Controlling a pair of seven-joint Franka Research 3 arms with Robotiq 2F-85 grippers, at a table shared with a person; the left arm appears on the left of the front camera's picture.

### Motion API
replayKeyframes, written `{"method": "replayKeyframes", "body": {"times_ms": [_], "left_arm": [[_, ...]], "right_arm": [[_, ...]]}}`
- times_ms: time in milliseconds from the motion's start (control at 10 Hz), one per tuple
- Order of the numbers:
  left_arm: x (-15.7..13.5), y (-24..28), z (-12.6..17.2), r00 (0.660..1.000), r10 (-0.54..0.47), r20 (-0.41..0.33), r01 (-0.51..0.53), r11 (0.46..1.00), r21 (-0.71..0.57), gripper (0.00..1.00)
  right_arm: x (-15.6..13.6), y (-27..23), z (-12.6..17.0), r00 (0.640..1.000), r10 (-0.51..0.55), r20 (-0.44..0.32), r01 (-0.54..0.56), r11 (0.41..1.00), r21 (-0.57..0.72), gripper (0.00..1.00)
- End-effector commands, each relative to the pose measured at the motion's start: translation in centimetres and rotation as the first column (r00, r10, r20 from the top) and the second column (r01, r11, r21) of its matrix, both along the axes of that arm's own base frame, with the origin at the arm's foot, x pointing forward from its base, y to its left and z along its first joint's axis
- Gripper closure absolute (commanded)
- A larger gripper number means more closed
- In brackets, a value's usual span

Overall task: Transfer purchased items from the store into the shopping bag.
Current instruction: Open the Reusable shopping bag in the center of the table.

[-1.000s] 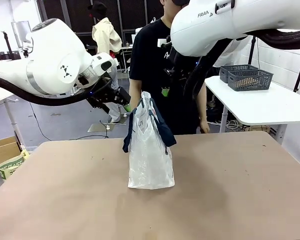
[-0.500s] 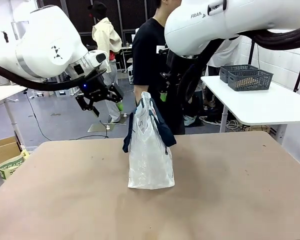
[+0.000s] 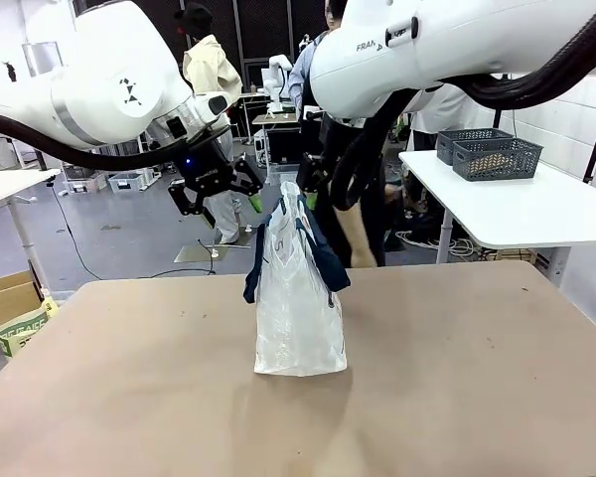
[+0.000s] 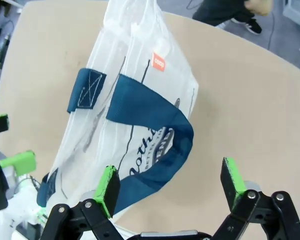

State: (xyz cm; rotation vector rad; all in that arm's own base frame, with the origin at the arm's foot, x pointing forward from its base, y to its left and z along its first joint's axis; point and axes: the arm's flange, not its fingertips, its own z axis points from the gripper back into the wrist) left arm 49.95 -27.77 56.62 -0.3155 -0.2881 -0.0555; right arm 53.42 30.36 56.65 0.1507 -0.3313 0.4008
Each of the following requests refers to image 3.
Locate grey plastic mesh basket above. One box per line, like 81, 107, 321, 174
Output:
435, 127, 516, 167
451, 137, 545, 183

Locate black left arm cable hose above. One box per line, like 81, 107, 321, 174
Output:
0, 103, 200, 173

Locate translucent shopping bag navy handles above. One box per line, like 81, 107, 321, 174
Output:
241, 181, 352, 378

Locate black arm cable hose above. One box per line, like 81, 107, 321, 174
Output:
327, 42, 596, 214
0, 103, 200, 173

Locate brown cardboard box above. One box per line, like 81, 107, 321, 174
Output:
0, 270, 45, 335

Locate black floor cable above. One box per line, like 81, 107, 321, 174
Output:
47, 181, 218, 280

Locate white side table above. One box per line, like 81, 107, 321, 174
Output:
398, 147, 596, 265

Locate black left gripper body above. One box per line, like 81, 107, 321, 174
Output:
171, 129, 239, 200

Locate person in white coat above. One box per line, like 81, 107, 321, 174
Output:
405, 74, 501, 216

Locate metal floor plate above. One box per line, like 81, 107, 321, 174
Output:
174, 241, 252, 264

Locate person in beige coat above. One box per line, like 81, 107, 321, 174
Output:
173, 1, 245, 245

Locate white desk with leg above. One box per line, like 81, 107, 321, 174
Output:
0, 168, 63, 300

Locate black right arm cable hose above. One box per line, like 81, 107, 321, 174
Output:
327, 42, 596, 214

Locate black equipment case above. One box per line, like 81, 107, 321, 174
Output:
266, 127, 305, 166

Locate green and white sack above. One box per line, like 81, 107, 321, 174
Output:
0, 296, 60, 359

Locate white storage bin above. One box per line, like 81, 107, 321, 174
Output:
107, 168, 156, 195

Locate white cables on floor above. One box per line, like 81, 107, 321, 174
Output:
395, 229, 481, 260

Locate person in blue shirt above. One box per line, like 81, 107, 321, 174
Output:
286, 0, 389, 269

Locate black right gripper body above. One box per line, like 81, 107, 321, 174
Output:
296, 151, 330, 193

